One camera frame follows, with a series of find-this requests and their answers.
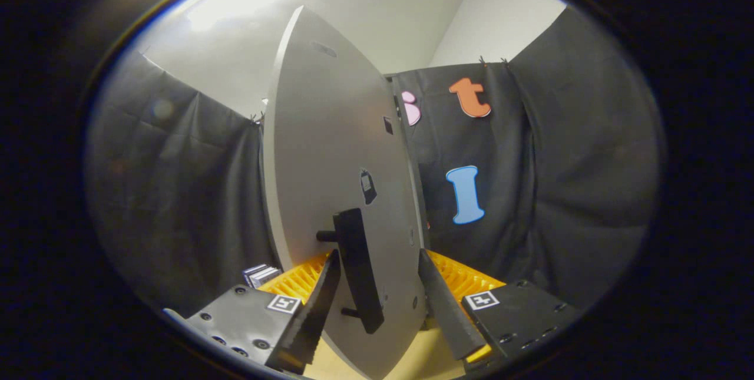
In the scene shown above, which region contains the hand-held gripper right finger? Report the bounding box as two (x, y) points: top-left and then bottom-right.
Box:
(418, 248), (581, 372)

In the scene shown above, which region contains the grey shoe cabinet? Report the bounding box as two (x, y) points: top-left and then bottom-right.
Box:
(386, 74), (432, 251)

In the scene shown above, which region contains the black backdrop cloth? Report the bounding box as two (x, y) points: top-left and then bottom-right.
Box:
(87, 5), (662, 317)

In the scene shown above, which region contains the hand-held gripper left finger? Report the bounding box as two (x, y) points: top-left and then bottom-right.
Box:
(163, 249), (342, 376)

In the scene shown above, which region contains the black door handle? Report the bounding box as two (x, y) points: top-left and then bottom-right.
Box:
(316, 207), (385, 335)

